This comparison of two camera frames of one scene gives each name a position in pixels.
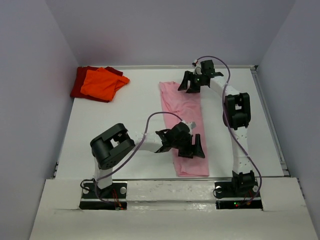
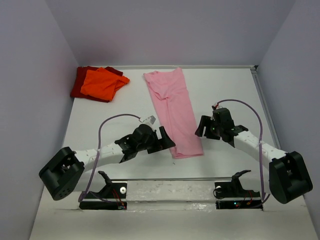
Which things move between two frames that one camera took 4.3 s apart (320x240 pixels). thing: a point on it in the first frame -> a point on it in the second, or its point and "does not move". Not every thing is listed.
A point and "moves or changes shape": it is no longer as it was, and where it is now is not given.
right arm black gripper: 188,75 -> 206,121
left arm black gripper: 196,151 -> 163,143
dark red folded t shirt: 79,80 does not move
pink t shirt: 182,106 moves or changes shape
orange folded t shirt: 102,83 does not move
